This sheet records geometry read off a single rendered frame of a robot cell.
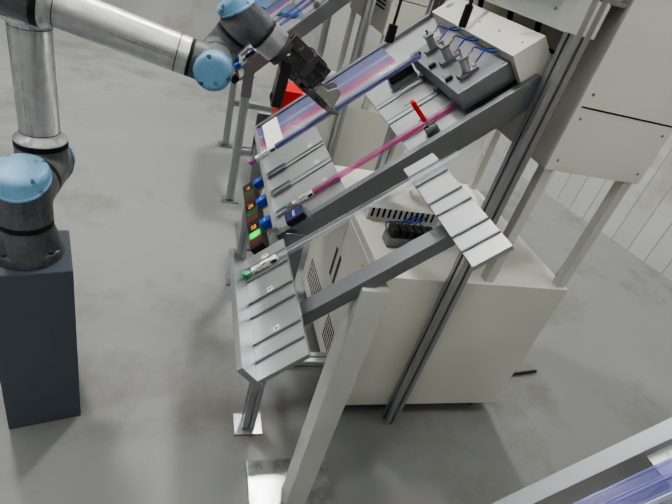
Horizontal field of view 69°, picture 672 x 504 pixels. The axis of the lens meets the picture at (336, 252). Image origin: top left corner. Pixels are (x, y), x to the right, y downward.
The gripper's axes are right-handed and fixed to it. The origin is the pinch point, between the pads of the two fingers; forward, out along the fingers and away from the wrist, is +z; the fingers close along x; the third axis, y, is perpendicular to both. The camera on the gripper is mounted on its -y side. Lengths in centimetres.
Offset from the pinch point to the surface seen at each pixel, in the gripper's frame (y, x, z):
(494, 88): 31.3, -15.2, 18.5
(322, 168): -12.7, -0.3, 9.2
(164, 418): -102, -18, 23
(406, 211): -8, 12, 48
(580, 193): 67, 170, 267
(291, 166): -20.7, 10.6, 7.1
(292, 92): -15, 81, 15
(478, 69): 31.8, -10.4, 14.6
